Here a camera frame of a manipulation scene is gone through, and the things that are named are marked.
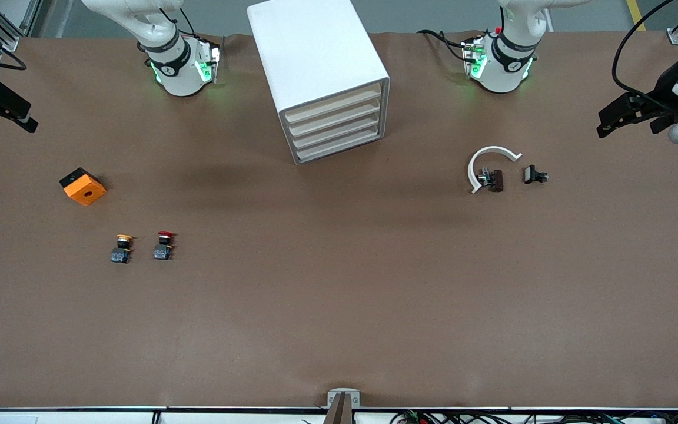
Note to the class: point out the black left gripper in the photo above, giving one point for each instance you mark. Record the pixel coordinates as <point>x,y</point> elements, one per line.
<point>662,89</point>

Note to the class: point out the red push button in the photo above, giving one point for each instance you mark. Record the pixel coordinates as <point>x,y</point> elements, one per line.
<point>163,252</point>

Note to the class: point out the white plastic drawer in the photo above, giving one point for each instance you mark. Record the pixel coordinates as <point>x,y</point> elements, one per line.
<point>336,145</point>
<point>335,133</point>
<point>334,119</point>
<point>333,106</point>

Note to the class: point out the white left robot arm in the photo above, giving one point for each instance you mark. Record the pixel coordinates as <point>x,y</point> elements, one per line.
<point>507,76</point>

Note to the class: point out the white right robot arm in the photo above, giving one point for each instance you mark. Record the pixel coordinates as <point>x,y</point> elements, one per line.
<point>177,76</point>

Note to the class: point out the yellow push button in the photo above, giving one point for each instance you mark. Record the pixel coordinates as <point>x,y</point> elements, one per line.
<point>121,255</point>

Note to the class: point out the white drawer cabinet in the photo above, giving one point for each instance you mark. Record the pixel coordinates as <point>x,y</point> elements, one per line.
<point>315,53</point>

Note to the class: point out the orange box with hole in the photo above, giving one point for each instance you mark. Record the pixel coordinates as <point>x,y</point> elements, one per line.
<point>86,191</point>

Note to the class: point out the black electrical component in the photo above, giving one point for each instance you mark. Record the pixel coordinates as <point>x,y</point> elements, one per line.
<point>531,174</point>

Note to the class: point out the brown electrical component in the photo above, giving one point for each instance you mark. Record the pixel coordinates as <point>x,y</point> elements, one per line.
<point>496,181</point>

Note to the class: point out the white curved plastic piece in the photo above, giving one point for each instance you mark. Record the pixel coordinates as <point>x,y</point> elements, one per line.
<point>477,156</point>

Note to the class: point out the silver base connector box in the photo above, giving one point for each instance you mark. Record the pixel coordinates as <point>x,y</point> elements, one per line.
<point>474,59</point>
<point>206,65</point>

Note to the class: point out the brown table mat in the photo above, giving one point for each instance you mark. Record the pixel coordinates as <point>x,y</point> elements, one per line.
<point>339,294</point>

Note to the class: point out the white table edge rail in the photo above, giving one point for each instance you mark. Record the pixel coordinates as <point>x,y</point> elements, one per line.
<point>80,417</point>

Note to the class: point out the grey metal bracket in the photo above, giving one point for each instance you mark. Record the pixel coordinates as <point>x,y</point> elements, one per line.
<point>334,399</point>

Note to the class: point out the brown camera post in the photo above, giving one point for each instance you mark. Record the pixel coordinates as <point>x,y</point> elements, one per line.
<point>339,415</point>

